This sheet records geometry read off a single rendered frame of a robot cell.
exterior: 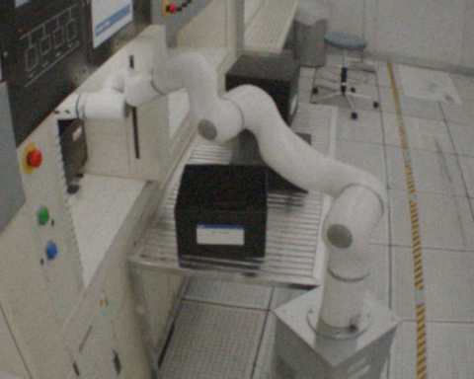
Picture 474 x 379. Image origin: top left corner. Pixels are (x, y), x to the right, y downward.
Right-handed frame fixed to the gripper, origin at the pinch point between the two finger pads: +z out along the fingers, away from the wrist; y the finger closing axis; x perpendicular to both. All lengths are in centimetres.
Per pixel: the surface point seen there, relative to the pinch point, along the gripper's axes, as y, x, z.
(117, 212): -5.0, -34.7, -26.3
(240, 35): 175, -29, -31
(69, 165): -3.6, -19.6, -10.0
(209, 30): 160, -23, -16
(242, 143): 49, -35, -56
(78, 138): 5.0, -14.4, -10.1
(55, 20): -38, 40, -30
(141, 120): 15.2, -11.8, -29.7
